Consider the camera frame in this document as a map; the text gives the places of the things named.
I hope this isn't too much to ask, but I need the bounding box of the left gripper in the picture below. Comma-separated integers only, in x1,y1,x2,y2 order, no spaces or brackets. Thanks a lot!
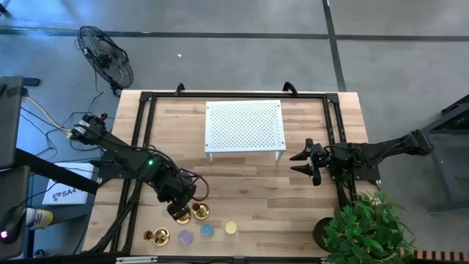
157,172,198,222

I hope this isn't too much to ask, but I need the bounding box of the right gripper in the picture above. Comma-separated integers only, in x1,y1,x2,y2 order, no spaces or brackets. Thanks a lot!
289,138,333,187

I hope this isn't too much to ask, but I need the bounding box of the purple candle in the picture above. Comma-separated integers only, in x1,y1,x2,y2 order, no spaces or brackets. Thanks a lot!
177,229,194,246

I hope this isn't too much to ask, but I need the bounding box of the blue candle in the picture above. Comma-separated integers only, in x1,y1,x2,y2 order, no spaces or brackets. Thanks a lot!
199,222,215,238

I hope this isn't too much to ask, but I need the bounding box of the white perforated metal shelf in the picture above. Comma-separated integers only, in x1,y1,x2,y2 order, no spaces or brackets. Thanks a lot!
204,99,287,164

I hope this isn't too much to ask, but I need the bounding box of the green potted plant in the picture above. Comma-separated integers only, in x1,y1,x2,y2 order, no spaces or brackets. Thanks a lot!
311,190,417,264

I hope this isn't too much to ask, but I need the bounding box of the white paper sign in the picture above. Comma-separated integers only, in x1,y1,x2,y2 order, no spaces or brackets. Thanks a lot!
42,162,95,206

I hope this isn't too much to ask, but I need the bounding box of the black diagonal beam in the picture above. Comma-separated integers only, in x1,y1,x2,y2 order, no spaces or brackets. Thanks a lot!
14,148,100,195

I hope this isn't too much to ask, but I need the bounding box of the yellow spray can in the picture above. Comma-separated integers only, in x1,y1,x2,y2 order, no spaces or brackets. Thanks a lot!
25,207,54,230

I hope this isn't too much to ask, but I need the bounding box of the black floor fan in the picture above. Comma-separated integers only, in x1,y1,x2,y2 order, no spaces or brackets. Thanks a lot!
75,25,135,97

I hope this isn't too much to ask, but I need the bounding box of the orange black striped strip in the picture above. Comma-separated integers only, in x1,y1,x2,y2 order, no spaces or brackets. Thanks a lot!
413,250,469,262

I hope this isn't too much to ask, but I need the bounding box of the dark grey flat panel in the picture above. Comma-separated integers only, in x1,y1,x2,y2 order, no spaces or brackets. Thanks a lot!
0,75,25,169
0,164,31,260

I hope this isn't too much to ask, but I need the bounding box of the black computer mouse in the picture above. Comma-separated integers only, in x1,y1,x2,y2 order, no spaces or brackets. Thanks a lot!
0,205,27,245

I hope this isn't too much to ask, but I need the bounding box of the black aluminium table frame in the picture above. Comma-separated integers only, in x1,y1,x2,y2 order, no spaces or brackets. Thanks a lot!
84,90,355,264

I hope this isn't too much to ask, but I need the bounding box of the yellow power cable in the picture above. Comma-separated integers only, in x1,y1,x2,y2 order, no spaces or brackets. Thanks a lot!
24,95,74,139

